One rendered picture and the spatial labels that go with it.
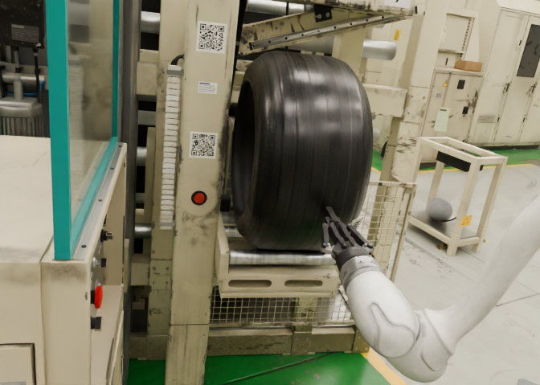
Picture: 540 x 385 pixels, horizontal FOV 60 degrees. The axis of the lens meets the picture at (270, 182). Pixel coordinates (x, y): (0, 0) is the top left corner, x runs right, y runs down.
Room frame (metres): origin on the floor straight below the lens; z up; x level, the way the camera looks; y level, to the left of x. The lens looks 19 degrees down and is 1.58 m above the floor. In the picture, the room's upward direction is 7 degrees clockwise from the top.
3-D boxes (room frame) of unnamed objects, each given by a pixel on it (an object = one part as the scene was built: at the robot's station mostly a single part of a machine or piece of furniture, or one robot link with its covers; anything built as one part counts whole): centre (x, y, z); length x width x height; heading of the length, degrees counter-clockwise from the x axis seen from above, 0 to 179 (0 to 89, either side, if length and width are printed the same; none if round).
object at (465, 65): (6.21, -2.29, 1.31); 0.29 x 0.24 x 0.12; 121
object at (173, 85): (1.28, 0.29, 1.19); 0.05 x 0.04 x 0.48; 14
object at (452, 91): (6.16, -1.99, 0.62); 0.91 x 0.58 x 1.25; 121
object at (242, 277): (1.28, -0.06, 0.84); 0.36 x 0.09 x 0.06; 104
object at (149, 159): (2.12, 0.56, 0.61); 0.33 x 0.06 x 0.86; 14
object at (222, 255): (1.37, 0.14, 0.90); 0.40 x 0.03 x 0.10; 14
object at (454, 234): (3.68, -1.47, 0.40); 0.60 x 0.35 x 0.80; 31
